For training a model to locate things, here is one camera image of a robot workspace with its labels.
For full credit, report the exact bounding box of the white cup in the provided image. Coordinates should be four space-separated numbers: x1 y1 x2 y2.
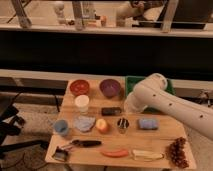
74 95 89 113

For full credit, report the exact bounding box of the blue plastic cup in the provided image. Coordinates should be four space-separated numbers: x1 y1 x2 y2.
53 120 69 136

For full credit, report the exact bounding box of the black office chair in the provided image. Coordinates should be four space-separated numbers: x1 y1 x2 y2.
0 95 49 159

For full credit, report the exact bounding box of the purple bowl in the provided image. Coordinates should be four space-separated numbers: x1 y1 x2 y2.
99 79 121 98

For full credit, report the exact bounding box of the small metal grater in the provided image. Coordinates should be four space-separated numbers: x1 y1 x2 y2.
52 148 69 162

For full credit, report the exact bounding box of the red bowl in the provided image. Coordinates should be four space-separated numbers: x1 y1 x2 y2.
70 80 90 96

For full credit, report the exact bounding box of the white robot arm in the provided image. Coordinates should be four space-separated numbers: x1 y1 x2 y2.
124 73 213 141

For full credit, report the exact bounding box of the dark red grape bunch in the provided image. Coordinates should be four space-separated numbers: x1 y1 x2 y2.
167 137 189 169

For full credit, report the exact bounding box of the blue-grey crumpled cloth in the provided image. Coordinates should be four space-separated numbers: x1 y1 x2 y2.
73 116 96 132

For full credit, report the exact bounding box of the orange carrot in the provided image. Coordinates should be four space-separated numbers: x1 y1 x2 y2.
100 149 129 158

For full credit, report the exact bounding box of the green plastic tray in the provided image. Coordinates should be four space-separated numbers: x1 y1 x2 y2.
125 76 175 113

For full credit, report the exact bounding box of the black rectangular block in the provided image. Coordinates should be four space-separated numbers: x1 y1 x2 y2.
101 107 122 116

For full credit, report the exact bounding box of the orange peach fruit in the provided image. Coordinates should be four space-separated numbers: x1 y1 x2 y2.
95 119 109 133

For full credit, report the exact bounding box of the blue sponge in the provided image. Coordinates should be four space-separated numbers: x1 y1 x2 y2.
138 118 158 130

